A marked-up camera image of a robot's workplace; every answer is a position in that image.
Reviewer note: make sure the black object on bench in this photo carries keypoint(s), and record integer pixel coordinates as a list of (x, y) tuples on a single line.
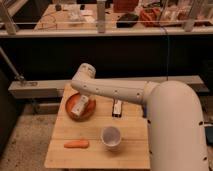
[(127, 20)]

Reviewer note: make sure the orange carrot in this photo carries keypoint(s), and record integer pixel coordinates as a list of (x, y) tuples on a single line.
[(77, 144)]

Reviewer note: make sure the grey metal pole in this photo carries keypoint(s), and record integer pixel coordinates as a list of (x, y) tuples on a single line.
[(17, 75)]

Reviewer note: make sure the orange ceramic bowl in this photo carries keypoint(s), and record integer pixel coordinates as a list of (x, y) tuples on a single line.
[(88, 112)]

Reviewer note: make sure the white plastic cup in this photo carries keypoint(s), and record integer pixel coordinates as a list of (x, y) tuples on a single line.
[(110, 137)]

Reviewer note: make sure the grey metal beam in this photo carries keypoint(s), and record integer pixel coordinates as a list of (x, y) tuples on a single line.
[(55, 88)]

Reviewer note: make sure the wooden table board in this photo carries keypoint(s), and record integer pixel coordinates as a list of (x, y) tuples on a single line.
[(132, 153)]

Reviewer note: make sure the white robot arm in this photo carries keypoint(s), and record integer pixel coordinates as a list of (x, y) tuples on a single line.
[(176, 133)]

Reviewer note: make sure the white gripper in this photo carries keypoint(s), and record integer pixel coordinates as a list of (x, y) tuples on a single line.
[(80, 103)]

